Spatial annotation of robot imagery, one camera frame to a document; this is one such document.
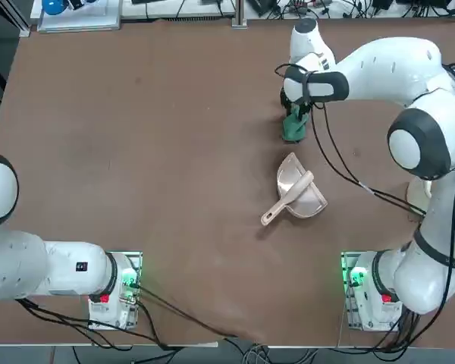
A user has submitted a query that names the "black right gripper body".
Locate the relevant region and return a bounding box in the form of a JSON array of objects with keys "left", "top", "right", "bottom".
[{"left": 279, "top": 86, "right": 313, "bottom": 116}]

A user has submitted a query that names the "green cloth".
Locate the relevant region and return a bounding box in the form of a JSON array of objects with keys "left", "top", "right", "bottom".
[{"left": 281, "top": 107, "right": 309, "bottom": 144}]

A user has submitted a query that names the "dark grey power brick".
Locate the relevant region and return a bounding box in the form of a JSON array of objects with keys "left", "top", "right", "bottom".
[{"left": 246, "top": 0, "right": 281, "bottom": 17}]

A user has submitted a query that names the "beige brush with black bristles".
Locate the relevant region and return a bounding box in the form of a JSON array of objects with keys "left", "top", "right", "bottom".
[{"left": 259, "top": 170, "right": 315, "bottom": 228}]

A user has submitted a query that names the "beige dustpan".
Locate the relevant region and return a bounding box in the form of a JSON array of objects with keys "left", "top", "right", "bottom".
[{"left": 276, "top": 152, "right": 329, "bottom": 220}]

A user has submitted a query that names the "white tray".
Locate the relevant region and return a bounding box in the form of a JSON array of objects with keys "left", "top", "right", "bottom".
[{"left": 29, "top": 0, "right": 122, "bottom": 34}]

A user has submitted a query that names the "blue round object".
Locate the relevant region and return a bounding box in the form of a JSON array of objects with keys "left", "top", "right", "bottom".
[{"left": 41, "top": 0, "right": 68, "bottom": 16}]

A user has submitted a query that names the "black cable across table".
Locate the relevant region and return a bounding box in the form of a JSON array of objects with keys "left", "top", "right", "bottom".
[{"left": 135, "top": 283, "right": 239, "bottom": 339}]

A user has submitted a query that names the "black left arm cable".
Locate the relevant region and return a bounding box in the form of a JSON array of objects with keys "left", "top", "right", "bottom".
[{"left": 14, "top": 298, "right": 168, "bottom": 349}]

